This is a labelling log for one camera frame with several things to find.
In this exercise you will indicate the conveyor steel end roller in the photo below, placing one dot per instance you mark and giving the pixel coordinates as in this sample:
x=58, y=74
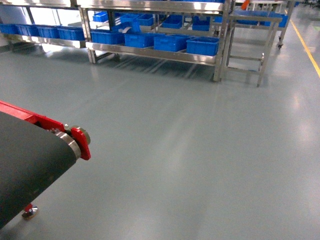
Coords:
x=77, y=139

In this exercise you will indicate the black conveyor belt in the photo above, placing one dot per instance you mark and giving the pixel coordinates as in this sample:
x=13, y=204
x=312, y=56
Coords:
x=31, y=159

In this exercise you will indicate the conveyor levelling foot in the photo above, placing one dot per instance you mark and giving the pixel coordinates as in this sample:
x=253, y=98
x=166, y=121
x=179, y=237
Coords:
x=29, y=211

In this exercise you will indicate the small stainless steel table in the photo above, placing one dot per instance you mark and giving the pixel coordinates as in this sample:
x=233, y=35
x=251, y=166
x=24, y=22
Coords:
x=249, y=40

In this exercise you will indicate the blue bin on lower shelf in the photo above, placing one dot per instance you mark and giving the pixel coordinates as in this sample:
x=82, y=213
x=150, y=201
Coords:
x=171, y=43
x=207, y=46
x=141, y=40
x=107, y=37

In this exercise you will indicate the red conveyor side rail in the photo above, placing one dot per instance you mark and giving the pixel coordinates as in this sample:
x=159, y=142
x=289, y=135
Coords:
x=41, y=121

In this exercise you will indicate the stainless steel flow rack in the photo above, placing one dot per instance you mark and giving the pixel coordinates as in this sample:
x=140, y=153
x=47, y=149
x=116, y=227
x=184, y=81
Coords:
x=98, y=51

